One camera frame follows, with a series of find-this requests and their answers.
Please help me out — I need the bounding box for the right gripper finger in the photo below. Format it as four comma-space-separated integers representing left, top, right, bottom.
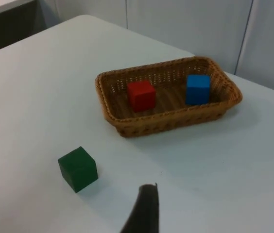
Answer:
119, 182, 161, 233

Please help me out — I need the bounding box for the green cube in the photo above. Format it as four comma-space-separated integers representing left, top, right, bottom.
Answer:
57, 146, 99, 194

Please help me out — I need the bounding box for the red cube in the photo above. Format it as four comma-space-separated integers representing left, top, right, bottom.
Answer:
127, 80, 157, 113

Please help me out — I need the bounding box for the pale brown wicker basket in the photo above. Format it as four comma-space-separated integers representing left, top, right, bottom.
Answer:
94, 56, 243, 139

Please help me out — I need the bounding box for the blue cube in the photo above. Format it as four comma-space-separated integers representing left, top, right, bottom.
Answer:
185, 74, 211, 106

